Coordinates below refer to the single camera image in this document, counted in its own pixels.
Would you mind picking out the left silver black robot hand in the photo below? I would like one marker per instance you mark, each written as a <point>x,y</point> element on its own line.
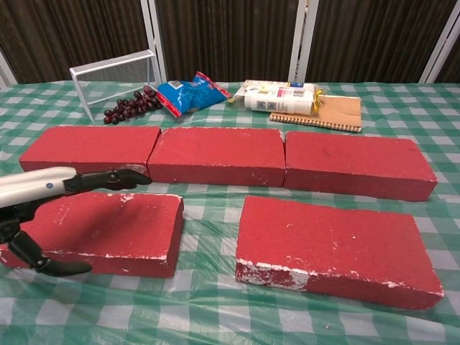
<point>32,187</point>

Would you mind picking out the red brick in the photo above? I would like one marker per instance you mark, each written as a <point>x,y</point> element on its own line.
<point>125,230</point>
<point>215,151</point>
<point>359,158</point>
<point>323,244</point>
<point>90,143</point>

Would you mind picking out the dark red grape bunch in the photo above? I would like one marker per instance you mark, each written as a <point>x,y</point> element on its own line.
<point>125,108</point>

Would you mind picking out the blue snack bag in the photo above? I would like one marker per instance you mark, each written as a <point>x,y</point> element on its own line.
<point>187,95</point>

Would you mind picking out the green checkered tablecloth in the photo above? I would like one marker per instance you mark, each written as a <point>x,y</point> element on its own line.
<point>201,305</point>

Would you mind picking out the white plastic food package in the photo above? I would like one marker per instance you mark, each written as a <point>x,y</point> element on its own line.
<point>280,98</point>

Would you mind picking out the brown spiral notebook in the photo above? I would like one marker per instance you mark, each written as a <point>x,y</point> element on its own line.
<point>338,111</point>

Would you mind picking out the dark folding screen white frame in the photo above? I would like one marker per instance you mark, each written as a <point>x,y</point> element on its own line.
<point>233,36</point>

